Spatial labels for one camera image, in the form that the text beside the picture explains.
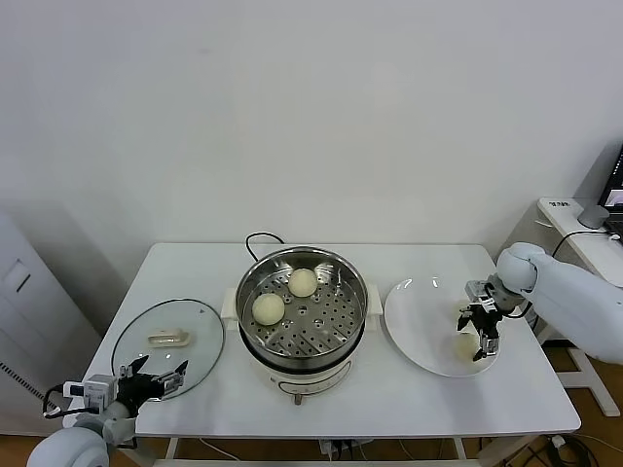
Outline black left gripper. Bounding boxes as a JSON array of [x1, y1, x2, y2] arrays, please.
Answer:
[[116, 355, 189, 417]]

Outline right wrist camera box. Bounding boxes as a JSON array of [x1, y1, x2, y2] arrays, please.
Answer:
[[464, 279, 494, 304]]

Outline grey computer mouse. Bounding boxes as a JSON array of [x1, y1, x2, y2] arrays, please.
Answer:
[[577, 203, 610, 230]]

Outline white power strip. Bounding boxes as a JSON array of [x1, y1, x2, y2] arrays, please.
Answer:
[[318, 439, 371, 461]]

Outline black adapter cable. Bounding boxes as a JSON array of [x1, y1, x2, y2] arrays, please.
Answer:
[[551, 230, 623, 258]]

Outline glass lid with cream handle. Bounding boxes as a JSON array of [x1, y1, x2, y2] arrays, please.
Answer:
[[110, 298, 227, 403]]

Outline black floor cable bundle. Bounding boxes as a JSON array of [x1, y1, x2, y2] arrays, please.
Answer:
[[528, 434, 601, 467]]

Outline white round plate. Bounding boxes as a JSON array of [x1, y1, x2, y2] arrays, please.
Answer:
[[383, 276, 502, 379]]

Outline open laptop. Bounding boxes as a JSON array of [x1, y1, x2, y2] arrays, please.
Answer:
[[597, 143, 623, 234]]

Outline cream electric cooker base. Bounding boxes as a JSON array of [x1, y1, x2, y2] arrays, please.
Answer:
[[221, 284, 384, 408]]

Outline black cooker power cable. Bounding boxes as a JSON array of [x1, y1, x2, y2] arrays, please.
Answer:
[[244, 232, 288, 264]]

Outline white cabinet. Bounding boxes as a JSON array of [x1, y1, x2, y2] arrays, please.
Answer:
[[0, 208, 104, 437]]

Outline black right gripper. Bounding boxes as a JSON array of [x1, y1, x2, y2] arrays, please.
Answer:
[[455, 300, 505, 364]]

